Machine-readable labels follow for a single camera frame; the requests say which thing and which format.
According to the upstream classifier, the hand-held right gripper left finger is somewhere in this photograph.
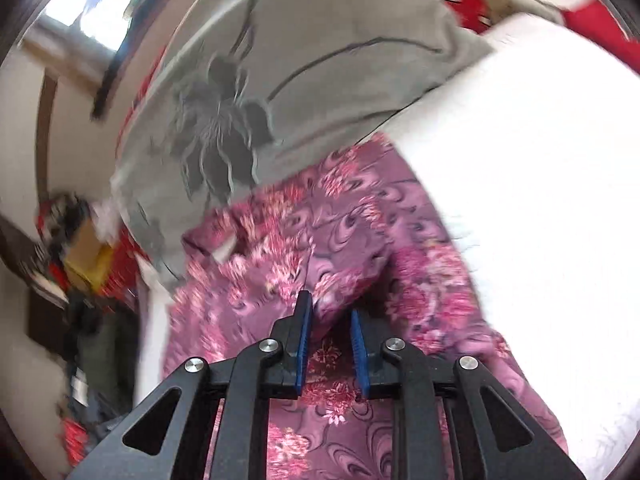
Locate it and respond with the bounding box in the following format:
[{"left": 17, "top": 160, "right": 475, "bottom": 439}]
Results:
[{"left": 65, "top": 290, "right": 315, "bottom": 480}]

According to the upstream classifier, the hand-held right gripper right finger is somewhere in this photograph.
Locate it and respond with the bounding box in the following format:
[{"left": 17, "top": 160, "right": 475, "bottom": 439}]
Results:
[{"left": 349, "top": 308, "right": 587, "bottom": 480}]

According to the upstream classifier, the purple floral garment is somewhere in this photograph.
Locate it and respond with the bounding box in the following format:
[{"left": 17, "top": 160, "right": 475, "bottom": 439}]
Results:
[{"left": 162, "top": 132, "right": 571, "bottom": 480}]

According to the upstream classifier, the red and black clothes pile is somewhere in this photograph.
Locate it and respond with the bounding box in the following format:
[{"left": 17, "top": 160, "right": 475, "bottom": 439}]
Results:
[{"left": 34, "top": 191, "right": 95, "bottom": 263}]

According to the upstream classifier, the red sequined cloth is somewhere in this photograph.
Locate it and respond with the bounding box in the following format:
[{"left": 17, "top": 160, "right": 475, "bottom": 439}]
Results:
[{"left": 99, "top": 234, "right": 152, "bottom": 307}]

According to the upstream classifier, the dark jacket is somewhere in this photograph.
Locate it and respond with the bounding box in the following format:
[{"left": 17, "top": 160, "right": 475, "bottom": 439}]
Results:
[{"left": 62, "top": 292, "right": 142, "bottom": 413}]

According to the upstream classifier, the white crumpled cloth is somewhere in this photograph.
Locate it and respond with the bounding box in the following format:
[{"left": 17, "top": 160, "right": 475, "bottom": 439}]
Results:
[{"left": 91, "top": 199, "right": 122, "bottom": 242}]

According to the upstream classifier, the cardboard box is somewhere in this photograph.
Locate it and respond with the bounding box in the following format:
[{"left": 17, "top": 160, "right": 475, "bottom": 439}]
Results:
[{"left": 64, "top": 219, "right": 115, "bottom": 292}]

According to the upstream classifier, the white quilted bedspread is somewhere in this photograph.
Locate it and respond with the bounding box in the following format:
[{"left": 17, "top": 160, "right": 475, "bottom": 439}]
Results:
[{"left": 134, "top": 12, "right": 640, "bottom": 472}]

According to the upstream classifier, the grey floral blanket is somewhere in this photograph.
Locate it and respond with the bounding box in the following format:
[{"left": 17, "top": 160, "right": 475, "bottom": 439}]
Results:
[{"left": 110, "top": 0, "right": 497, "bottom": 292}]

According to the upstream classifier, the window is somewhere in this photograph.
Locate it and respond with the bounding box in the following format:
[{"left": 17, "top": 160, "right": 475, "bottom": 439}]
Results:
[{"left": 47, "top": 0, "right": 168, "bottom": 57}]

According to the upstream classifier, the red patterned cloth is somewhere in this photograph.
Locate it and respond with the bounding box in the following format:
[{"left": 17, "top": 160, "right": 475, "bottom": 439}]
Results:
[{"left": 394, "top": 0, "right": 640, "bottom": 67}]

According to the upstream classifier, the yellow strap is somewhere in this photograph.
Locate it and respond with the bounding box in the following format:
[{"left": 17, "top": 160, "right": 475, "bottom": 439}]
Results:
[{"left": 66, "top": 244, "right": 115, "bottom": 293}]

